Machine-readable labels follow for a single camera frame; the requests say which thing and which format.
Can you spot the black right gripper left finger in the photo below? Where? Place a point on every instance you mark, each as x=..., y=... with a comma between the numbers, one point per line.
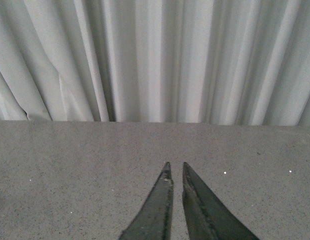
x=154, y=219

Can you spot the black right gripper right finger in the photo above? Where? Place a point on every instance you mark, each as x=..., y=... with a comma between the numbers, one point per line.
x=207, y=218

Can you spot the grey pleated curtain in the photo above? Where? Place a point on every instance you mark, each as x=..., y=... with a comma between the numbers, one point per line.
x=222, y=62

